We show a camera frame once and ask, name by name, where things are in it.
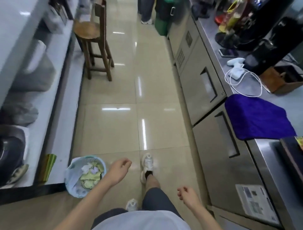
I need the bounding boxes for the person's right hand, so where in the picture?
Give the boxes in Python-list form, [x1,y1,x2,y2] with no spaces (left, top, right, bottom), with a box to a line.
[177,186,205,211]

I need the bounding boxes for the person's left hand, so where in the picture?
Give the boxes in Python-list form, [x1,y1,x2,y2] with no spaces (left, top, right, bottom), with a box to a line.
[104,157,133,187]

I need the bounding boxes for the person's left forearm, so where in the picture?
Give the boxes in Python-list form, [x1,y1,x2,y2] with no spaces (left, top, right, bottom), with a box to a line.
[54,179,114,230]

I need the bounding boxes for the person's right forearm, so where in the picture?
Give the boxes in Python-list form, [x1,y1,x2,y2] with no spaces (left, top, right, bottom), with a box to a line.
[189,204,223,230]

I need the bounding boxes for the pile of yellowish waste paper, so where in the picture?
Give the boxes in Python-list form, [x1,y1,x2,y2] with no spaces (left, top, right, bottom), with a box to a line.
[80,161,104,189]

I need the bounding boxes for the person's right shoe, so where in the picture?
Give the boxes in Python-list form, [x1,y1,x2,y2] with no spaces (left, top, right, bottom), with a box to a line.
[140,153,156,185]

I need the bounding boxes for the person's shoe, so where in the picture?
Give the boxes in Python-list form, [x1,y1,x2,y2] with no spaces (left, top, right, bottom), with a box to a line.
[140,153,156,185]
[125,198,139,212]

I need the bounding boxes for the person's black shorts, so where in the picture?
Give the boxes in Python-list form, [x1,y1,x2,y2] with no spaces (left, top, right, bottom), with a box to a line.
[91,187,184,229]

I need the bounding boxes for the person's left shoe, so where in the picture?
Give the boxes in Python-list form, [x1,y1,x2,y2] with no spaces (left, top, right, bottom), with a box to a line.
[125,198,139,212]

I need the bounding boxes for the person's right leg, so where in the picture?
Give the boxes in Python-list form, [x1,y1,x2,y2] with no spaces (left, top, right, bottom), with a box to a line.
[145,175,164,193]

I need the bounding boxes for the lined trash bin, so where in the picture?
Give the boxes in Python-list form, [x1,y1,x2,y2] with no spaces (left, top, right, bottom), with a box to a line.
[64,155,107,199]

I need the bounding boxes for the stainless steel counter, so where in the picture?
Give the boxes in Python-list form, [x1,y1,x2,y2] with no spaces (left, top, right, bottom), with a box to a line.
[165,0,303,230]

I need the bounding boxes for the white paper sheet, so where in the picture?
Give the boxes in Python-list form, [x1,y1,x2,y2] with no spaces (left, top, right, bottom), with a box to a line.
[235,184,281,226]

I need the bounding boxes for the green and yellow pads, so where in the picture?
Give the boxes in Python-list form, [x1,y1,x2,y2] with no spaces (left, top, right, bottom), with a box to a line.
[39,153,57,183]

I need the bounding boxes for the patterned fabric pad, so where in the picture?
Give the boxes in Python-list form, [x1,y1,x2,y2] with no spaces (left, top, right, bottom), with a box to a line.
[6,163,29,185]

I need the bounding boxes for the purple cloth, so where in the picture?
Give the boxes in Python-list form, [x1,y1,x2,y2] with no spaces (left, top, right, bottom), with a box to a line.
[224,94,298,141]

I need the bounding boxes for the black pan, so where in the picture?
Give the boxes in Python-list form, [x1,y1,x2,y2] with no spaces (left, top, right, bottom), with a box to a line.
[0,136,25,186]

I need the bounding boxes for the white power adapter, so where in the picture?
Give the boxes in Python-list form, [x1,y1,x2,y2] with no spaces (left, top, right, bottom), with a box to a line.
[229,66,244,80]

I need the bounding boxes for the brown wooden box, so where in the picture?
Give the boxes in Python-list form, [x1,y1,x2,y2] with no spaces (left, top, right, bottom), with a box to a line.
[259,65,303,95]

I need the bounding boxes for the white handheld device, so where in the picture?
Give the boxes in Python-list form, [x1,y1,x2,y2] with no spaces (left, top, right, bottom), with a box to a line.
[227,57,246,67]

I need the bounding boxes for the wooden chair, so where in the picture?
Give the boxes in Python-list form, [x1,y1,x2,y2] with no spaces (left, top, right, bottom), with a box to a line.
[73,0,115,82]

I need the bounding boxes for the dark smartphone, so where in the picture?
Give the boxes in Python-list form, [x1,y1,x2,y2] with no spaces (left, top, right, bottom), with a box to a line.
[218,48,239,58]

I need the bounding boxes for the green bin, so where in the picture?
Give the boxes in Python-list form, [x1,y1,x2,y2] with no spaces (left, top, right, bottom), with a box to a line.
[154,0,177,36]

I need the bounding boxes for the black coffee machine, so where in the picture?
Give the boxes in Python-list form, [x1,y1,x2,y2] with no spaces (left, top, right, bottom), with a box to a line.
[244,16,303,76]

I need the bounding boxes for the grey marble table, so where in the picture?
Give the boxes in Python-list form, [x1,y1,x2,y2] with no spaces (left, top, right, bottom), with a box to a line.
[0,0,86,205]

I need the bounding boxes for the dark blue cloth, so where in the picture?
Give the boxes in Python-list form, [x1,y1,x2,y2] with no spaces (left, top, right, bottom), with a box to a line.
[191,3,211,21]

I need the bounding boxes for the clear jug with colourful contents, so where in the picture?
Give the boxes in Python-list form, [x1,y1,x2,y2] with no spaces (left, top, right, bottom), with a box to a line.
[214,0,249,49]

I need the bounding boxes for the tall black appliance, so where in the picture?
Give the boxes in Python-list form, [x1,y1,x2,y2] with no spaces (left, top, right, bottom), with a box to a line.
[236,0,294,51]

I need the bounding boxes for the white cable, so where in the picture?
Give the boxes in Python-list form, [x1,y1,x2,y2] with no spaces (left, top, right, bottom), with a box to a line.
[224,69,271,97]

